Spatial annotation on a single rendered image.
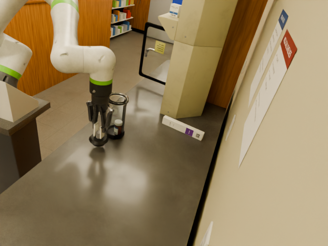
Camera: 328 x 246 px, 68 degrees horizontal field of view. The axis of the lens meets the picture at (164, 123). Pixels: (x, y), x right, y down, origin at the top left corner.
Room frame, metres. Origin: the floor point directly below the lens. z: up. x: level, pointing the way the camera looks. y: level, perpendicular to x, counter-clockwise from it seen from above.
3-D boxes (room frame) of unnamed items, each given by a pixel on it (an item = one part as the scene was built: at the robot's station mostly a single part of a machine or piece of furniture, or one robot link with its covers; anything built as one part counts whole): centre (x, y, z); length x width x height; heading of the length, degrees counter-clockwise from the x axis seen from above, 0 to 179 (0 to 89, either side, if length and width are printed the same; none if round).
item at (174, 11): (1.46, 0.07, 1.54); 0.05 x 0.05 x 0.06; 74
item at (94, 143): (0.90, 0.29, 1.00); 0.09 x 0.09 x 0.07
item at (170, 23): (1.51, 0.06, 1.46); 0.32 x 0.12 x 0.10; 167
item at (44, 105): (1.06, 0.87, 0.92); 0.32 x 0.32 x 0.04; 82
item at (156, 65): (1.70, 0.13, 1.19); 0.30 x 0.01 x 0.40; 70
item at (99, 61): (0.89, 0.30, 1.37); 0.13 x 0.11 x 0.14; 115
